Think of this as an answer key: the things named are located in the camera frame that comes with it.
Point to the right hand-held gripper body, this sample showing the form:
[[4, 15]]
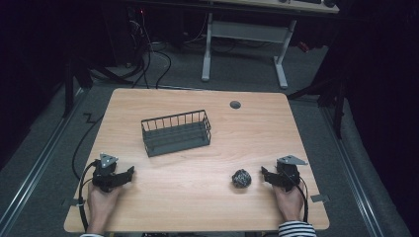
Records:
[[287, 173]]

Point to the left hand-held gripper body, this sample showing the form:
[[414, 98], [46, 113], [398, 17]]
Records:
[[104, 174]]

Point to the dark ball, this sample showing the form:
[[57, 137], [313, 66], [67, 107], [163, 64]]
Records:
[[241, 178]]

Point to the person's right hand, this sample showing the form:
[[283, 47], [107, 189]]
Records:
[[290, 202]]

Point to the person's left hand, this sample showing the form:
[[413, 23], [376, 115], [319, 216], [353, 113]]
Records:
[[102, 205]]

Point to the grey tape piece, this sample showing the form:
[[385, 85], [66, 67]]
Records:
[[319, 198], [69, 202]]

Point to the striped right sleeve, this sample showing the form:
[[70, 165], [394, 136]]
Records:
[[296, 229]]

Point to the white left sleeve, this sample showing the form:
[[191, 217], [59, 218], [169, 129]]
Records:
[[91, 235]]

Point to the black metal stand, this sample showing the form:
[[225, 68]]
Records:
[[329, 95], [85, 79]]

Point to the white-legged desk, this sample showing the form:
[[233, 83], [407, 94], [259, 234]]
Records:
[[245, 33]]

